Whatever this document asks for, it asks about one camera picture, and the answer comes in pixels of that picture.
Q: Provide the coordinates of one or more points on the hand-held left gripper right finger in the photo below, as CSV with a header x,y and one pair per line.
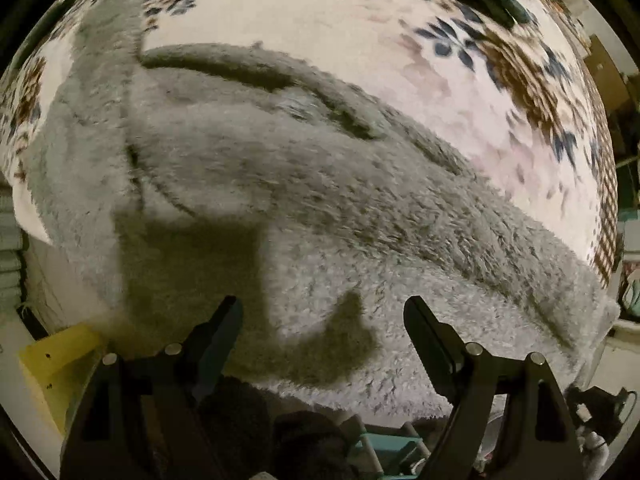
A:
x,y
426,341

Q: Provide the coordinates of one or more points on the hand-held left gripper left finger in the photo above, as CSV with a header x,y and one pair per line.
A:
x,y
216,344

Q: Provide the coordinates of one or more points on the grey fluffy pants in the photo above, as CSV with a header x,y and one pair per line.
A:
x,y
300,185

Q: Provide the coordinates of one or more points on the dark grey fuzzy cloth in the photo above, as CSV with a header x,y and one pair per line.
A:
x,y
280,435

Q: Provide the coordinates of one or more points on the teal plastic rack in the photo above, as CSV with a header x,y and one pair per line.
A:
x,y
390,447

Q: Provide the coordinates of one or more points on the yellow box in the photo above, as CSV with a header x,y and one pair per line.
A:
x,y
55,355

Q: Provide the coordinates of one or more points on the black object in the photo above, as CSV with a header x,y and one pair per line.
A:
x,y
600,405

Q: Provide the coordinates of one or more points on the brown checkered bed cover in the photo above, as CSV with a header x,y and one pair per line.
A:
x,y
607,220

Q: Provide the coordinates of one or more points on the bed with floral sheet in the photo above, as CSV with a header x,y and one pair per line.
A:
x,y
325,10

